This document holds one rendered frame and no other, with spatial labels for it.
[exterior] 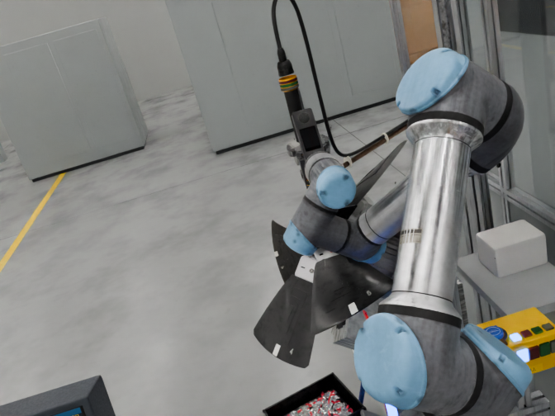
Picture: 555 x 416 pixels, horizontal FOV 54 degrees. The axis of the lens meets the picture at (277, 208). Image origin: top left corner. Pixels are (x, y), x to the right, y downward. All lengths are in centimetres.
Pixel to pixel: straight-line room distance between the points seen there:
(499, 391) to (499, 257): 99
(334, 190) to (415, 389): 44
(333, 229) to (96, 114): 766
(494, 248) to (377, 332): 107
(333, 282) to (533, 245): 73
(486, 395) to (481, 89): 44
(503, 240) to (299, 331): 70
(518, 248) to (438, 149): 102
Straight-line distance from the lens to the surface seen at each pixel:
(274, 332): 160
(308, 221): 109
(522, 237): 185
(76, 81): 861
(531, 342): 129
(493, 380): 85
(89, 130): 871
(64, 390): 126
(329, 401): 153
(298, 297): 156
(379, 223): 111
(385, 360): 76
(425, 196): 82
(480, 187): 200
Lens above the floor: 188
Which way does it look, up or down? 22 degrees down
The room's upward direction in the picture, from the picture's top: 16 degrees counter-clockwise
